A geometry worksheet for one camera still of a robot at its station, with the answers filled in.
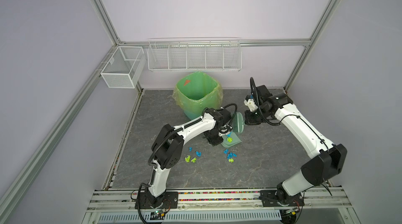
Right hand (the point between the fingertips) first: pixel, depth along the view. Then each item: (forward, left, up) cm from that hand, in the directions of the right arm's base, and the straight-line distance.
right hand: (247, 122), depth 79 cm
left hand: (-6, +18, -12) cm, 22 cm away
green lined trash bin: (+30, +28, -8) cm, 42 cm away
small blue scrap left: (-6, +31, -18) cm, 36 cm away
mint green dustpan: (-1, +3, -18) cm, 19 cm away
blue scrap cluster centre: (-10, +8, -18) cm, 22 cm away
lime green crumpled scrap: (-1, +8, -16) cm, 18 cm away
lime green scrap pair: (-12, +32, -18) cm, 39 cm away
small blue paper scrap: (-9, +26, -18) cm, 33 cm away
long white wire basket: (+44, +27, +12) cm, 53 cm away
